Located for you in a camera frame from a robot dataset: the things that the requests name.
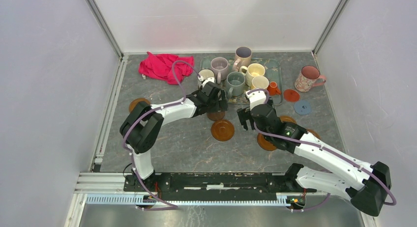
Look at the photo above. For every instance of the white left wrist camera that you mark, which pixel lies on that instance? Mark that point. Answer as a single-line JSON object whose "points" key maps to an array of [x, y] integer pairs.
{"points": [[210, 79]]}

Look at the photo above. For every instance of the beige pink tall mug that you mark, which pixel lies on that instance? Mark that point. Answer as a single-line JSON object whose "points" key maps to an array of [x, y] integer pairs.
{"points": [[243, 57]]}

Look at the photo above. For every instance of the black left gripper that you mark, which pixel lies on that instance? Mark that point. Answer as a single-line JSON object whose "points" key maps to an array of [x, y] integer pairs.
{"points": [[221, 105]]}

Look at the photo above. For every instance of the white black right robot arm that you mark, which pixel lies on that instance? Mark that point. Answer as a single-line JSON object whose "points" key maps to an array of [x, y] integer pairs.
{"points": [[366, 186]]}

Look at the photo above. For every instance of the red round coaster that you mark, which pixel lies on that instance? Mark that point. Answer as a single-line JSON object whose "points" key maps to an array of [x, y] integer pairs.
{"points": [[291, 95]]}

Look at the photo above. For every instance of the grey-green ceramic mug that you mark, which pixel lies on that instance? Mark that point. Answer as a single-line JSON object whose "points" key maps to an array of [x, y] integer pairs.
{"points": [[235, 83]]}

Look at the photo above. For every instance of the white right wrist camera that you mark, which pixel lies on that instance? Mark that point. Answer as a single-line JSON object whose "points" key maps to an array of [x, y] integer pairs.
{"points": [[256, 97]]}

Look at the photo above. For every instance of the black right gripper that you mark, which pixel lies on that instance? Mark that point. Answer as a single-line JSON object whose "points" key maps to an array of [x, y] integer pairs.
{"points": [[244, 115]]}

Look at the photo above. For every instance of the pink floral patterned mug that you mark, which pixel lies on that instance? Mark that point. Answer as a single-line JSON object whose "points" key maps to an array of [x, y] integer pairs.
{"points": [[309, 77]]}

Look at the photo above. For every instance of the crumpled red cloth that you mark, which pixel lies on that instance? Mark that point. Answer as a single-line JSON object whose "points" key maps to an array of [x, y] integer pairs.
{"points": [[159, 67]]}

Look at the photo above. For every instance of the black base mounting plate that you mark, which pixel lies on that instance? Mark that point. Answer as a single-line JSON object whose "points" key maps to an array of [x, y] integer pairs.
{"points": [[228, 186]]}

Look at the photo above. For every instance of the brown wooden coaster far left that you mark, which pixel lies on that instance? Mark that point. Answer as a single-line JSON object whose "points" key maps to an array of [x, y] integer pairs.
{"points": [[133, 104]]}

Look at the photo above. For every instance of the white mug black handle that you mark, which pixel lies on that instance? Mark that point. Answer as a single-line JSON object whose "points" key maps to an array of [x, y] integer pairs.
{"points": [[204, 74]]}

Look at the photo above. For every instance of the cream yellow mug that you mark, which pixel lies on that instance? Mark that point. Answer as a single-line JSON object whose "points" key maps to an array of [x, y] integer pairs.
{"points": [[250, 72]]}

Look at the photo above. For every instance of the blue round coaster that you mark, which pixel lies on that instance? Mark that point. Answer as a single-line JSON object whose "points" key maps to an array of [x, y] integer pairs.
{"points": [[302, 107]]}

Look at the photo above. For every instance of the dark brown flat coaster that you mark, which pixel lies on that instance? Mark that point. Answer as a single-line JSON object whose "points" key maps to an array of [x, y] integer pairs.
{"points": [[216, 116]]}

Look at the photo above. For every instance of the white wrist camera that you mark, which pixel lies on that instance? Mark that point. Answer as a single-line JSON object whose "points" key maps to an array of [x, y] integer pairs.
{"points": [[210, 79], [256, 97]]}

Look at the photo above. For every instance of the glossy wooden ridged coaster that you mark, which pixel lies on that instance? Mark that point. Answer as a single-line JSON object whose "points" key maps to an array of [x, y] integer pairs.
{"points": [[222, 130]]}

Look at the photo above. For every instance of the lilac ceramic mug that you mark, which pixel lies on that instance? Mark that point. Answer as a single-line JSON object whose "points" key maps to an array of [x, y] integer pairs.
{"points": [[220, 67]]}

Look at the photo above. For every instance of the green floral serving tray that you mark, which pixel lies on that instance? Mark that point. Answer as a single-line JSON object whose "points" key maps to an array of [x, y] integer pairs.
{"points": [[273, 74]]}

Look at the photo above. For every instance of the yellow ceramic mug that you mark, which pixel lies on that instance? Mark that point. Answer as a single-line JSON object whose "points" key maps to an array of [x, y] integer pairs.
{"points": [[259, 82]]}

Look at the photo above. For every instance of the small orange cup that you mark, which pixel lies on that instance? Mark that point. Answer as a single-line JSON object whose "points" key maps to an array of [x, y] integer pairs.
{"points": [[273, 89]]}

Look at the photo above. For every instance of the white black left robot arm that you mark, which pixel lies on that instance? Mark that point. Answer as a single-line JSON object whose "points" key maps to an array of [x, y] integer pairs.
{"points": [[142, 126]]}

